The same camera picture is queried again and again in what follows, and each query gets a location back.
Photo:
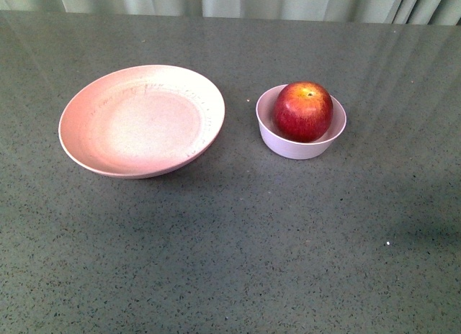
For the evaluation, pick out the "red apple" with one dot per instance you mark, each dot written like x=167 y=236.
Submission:
x=303 y=111

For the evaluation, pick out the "pale pink bowl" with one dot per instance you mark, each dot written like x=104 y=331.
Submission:
x=290 y=149

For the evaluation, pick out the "pink plate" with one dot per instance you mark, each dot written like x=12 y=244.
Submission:
x=142 y=121

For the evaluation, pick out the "white pleated curtain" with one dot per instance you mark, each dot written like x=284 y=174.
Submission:
x=440 y=12

